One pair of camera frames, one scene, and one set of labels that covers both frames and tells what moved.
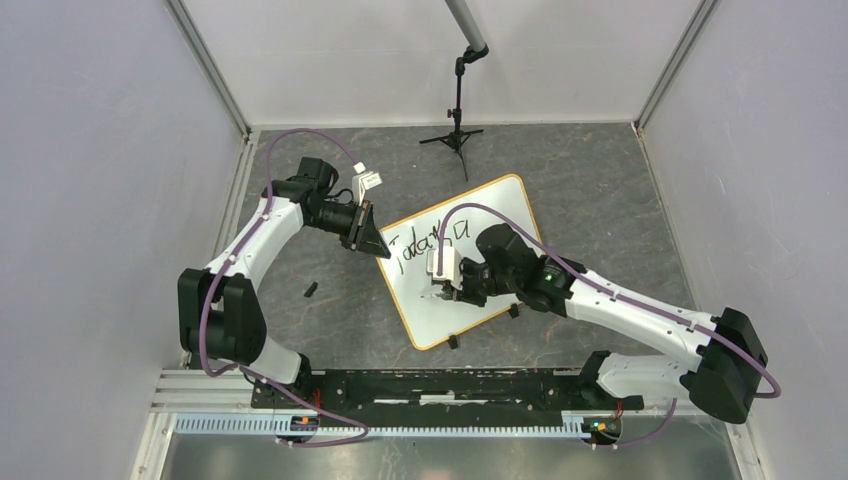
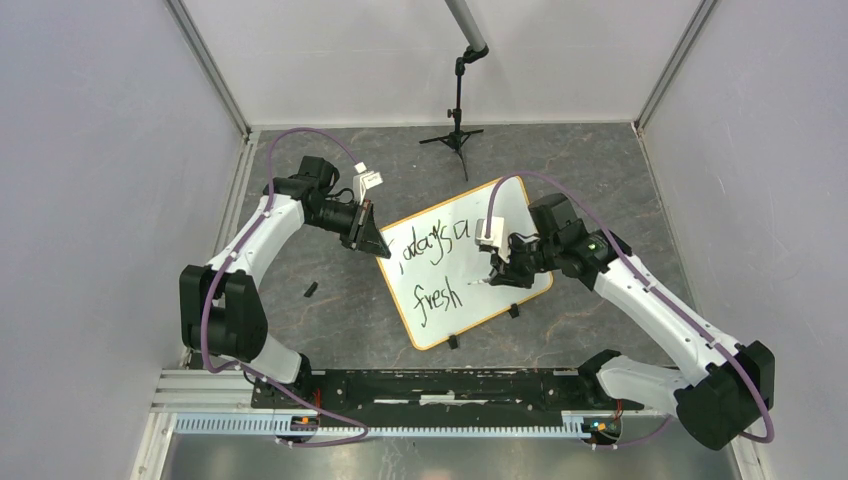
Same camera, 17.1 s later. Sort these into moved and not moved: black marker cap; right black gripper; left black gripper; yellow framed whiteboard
Moved: right black gripper
Not moved: black marker cap; yellow framed whiteboard; left black gripper
